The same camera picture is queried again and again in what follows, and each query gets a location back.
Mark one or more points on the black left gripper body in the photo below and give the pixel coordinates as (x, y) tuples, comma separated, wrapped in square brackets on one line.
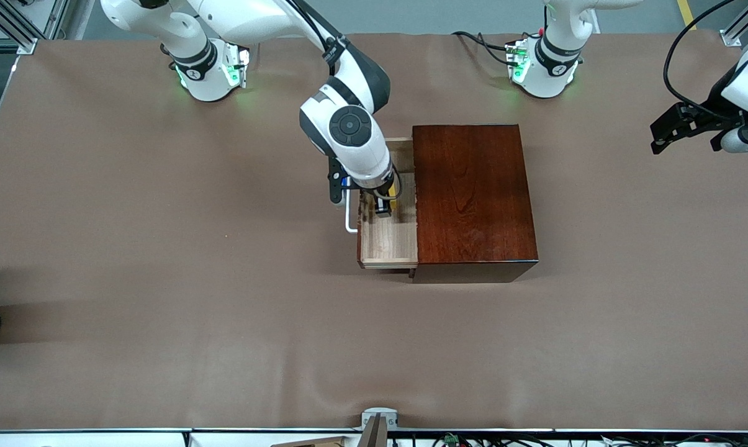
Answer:
[(707, 115)]

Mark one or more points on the light wood drawer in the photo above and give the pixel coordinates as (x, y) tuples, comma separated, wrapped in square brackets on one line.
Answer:
[(389, 242)]

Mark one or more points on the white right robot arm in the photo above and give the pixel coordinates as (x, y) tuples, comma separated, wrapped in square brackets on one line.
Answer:
[(361, 155)]

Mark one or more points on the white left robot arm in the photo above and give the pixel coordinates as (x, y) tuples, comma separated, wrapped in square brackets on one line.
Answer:
[(554, 68)]

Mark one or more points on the dark brown wooden cabinet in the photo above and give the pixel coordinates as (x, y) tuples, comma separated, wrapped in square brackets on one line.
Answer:
[(473, 192)]

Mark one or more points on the base connector box green light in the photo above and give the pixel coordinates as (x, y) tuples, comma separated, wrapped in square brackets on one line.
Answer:
[(234, 65), (518, 62)]

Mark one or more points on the brown table cover sheet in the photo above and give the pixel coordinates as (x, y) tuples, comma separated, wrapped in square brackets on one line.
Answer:
[(162, 310)]

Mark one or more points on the green plug connector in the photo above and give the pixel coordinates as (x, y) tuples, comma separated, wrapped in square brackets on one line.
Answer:
[(451, 439)]

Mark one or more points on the aluminium frame rail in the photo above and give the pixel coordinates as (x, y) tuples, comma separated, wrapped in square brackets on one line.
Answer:
[(26, 45), (730, 37)]

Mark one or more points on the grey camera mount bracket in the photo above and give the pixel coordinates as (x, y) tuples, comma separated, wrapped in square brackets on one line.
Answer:
[(380, 415)]

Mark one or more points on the white table edge rail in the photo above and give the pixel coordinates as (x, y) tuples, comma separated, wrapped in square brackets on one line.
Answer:
[(100, 437)]

